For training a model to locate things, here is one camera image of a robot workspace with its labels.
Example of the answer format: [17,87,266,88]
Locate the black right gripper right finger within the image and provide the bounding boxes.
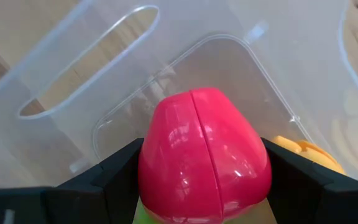
[260,137,358,224]

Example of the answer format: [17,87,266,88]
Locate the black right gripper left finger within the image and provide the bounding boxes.
[0,138,145,224]

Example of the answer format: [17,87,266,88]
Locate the yellow-orange toy fruit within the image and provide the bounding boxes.
[271,135,347,175]

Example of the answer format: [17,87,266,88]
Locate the red toy fruit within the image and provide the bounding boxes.
[137,88,273,224]

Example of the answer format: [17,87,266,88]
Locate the clear plastic tupperware container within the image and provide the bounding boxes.
[0,0,358,224]

